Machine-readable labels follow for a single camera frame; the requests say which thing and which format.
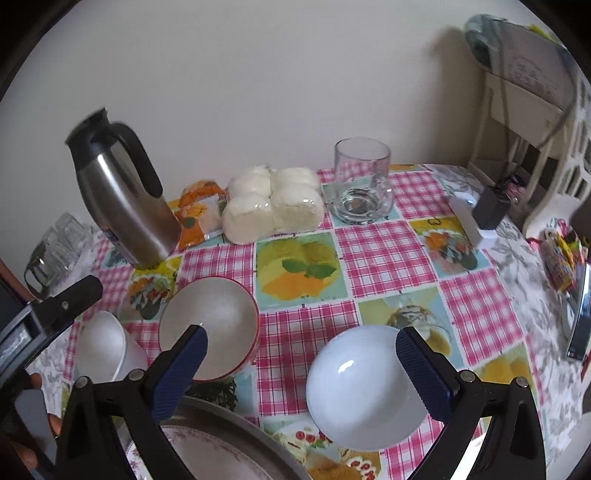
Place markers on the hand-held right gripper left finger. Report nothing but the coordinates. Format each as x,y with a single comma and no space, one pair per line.
182,369

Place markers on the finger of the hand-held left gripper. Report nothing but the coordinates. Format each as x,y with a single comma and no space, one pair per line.
69,300

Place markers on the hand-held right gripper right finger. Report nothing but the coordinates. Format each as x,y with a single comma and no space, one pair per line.
422,374

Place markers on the white square bowl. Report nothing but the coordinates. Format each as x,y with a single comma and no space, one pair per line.
104,346

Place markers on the strawberry print bowl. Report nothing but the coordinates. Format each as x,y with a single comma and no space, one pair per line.
217,314

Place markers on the small floral bowl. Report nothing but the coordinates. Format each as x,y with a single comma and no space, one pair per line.
355,397

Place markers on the stainless steel basin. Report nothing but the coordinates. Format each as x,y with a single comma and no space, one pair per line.
249,429

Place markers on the floral rim plate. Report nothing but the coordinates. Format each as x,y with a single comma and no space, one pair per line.
207,457

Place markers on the person's left hand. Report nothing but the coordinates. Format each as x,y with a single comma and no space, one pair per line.
34,382

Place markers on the dark furniture with brown edge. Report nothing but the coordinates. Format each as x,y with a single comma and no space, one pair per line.
11,288

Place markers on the stainless steel thermos jug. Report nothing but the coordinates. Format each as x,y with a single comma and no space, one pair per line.
124,203

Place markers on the pink checked tablecloth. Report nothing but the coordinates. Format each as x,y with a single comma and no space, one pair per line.
392,258

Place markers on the orange snack packet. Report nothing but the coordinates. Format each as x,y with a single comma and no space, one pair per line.
194,217

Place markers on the smartphone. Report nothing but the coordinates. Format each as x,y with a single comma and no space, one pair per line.
581,323

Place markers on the colourful candy packet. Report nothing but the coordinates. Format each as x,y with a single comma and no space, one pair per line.
561,263

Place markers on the black charger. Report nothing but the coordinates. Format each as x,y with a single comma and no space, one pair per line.
489,207

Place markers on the clear glass mug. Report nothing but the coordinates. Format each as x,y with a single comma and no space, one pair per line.
364,203

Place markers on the bag of steamed buns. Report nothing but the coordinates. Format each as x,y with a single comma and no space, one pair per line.
268,207

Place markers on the white chair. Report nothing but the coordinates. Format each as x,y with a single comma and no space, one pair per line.
563,184

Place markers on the cloth on chair back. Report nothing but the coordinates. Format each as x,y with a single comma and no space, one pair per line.
531,64

